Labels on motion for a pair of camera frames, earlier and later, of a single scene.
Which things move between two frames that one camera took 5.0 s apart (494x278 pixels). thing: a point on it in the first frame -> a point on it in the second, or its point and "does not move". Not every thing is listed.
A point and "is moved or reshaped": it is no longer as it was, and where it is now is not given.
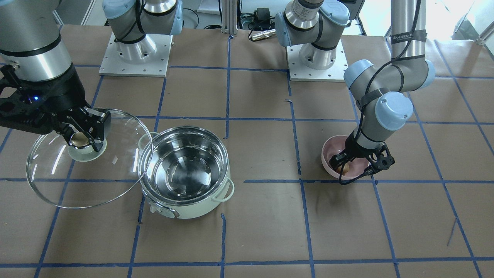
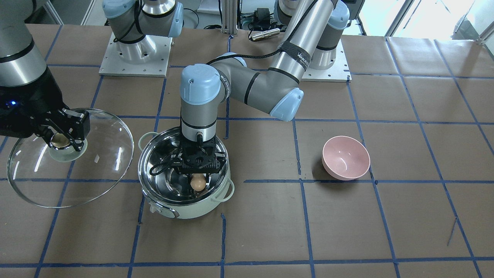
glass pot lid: [65, 175] is moved or reshaped
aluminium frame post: [229, 17] does not move
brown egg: [345, 170] -> [198, 182]
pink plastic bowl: [335, 144] does not move
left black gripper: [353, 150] -> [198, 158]
